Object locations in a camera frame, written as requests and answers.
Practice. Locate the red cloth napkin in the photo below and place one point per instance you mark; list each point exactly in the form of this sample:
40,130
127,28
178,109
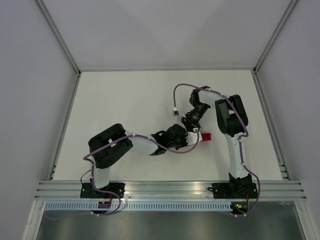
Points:
206,136

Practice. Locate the aluminium frame post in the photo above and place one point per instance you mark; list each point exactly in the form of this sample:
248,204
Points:
57,35
275,34

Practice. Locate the right aluminium frame post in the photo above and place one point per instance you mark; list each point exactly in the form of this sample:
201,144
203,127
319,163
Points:
275,34

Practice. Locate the aluminium front rail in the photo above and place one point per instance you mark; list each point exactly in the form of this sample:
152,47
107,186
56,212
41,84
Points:
271,190

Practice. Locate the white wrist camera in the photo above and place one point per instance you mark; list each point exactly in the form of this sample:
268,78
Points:
193,138
177,112

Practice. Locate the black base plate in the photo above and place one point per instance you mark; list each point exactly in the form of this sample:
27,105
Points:
226,191
111,191

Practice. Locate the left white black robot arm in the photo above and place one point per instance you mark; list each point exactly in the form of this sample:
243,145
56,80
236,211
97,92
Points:
156,144

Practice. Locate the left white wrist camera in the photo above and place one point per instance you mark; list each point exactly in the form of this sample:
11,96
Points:
193,138

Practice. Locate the left aluminium frame post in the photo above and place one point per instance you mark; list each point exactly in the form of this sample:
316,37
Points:
57,35

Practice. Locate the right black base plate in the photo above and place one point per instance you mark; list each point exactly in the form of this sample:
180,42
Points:
226,191

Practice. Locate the slotted white cable duct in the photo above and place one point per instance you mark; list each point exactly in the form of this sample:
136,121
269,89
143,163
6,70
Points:
218,206

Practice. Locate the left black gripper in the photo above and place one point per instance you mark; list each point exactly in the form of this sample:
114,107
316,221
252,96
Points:
185,143

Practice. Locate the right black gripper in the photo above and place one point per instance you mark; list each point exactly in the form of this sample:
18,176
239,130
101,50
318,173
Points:
189,123

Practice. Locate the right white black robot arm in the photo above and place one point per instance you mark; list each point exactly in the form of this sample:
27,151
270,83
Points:
232,121

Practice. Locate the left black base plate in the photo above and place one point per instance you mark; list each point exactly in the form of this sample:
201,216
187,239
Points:
111,191

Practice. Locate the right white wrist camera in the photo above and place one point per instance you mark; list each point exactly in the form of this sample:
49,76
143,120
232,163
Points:
177,112

